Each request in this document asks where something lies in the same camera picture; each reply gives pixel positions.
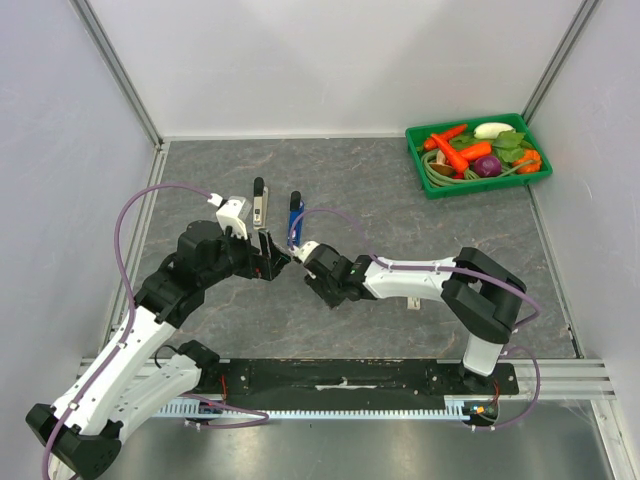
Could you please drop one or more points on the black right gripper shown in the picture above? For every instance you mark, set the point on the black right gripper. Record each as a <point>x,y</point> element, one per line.
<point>316,284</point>

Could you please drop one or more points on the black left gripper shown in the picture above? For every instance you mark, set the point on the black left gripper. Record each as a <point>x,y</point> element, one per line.
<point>263,266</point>

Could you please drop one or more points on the beige and black stapler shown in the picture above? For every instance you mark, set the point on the beige and black stapler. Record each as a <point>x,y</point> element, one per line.
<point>260,203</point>

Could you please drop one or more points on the blue and black stapler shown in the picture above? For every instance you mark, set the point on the blue and black stapler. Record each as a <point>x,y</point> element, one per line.
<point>296,208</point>

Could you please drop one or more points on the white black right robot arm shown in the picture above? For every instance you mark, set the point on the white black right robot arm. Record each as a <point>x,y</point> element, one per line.
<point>484,296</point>

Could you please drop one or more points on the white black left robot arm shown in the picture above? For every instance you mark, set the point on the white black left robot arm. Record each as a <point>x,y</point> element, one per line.
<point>84,430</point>

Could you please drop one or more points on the green toy long beans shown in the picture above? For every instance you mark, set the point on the green toy long beans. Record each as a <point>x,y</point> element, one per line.
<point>468,177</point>

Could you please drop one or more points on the brown toy mushroom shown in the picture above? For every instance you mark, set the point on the brown toy mushroom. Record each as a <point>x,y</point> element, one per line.
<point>441,165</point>

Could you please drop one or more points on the green plastic basket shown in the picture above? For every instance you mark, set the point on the green plastic basket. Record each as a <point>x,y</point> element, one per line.
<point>417,135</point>

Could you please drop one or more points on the orange toy carrot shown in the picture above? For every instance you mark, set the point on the orange toy carrot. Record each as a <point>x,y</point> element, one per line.
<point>430,144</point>
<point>476,151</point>
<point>456,160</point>

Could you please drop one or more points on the purple toy onion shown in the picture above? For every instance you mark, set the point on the purple toy onion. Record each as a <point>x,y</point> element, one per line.
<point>487,166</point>

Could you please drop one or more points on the white toy radish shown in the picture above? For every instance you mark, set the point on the white toy radish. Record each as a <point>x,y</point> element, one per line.
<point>491,130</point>

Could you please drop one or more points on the green toy leafy vegetable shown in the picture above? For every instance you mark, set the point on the green toy leafy vegetable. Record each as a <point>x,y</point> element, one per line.
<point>510,146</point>

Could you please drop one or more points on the small orange toy pumpkin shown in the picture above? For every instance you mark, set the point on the small orange toy pumpkin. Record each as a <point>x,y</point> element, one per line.
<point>529,163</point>

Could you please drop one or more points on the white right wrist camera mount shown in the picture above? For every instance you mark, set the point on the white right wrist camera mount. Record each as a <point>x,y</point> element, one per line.
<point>302,253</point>

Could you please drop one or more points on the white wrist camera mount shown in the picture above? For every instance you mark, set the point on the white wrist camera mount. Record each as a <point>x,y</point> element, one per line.
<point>232,212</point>
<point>302,253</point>

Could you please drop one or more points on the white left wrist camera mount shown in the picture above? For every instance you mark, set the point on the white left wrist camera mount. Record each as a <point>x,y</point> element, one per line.
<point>232,212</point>

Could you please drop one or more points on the aluminium frame rail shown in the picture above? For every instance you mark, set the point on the aluminium frame rail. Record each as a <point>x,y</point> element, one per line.
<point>107,51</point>

